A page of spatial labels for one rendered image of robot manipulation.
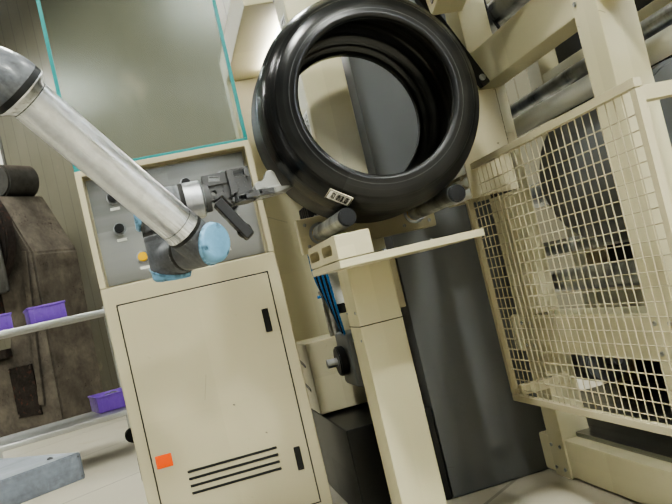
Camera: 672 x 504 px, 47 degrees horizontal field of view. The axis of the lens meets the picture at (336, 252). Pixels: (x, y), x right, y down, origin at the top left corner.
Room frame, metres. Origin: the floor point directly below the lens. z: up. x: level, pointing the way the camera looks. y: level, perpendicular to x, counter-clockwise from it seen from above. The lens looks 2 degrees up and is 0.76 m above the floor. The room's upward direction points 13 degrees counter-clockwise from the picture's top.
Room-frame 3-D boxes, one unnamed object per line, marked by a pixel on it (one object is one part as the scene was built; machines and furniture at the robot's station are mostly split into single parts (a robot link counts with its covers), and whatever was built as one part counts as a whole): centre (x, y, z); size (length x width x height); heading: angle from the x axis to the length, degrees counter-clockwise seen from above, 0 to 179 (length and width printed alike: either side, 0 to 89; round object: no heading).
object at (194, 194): (1.84, 0.30, 1.02); 0.10 x 0.05 x 0.09; 13
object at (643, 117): (1.86, -0.51, 0.65); 0.90 x 0.02 x 0.70; 13
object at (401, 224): (2.19, -0.10, 0.90); 0.40 x 0.03 x 0.10; 103
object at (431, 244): (2.01, -0.14, 0.80); 0.37 x 0.36 x 0.02; 103
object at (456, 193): (2.04, -0.28, 0.90); 0.35 x 0.05 x 0.05; 13
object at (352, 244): (1.98, -0.01, 0.83); 0.36 x 0.09 x 0.06; 13
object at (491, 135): (2.31, -0.46, 1.05); 0.20 x 0.15 x 0.30; 13
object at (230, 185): (1.86, 0.22, 1.03); 0.12 x 0.08 x 0.09; 103
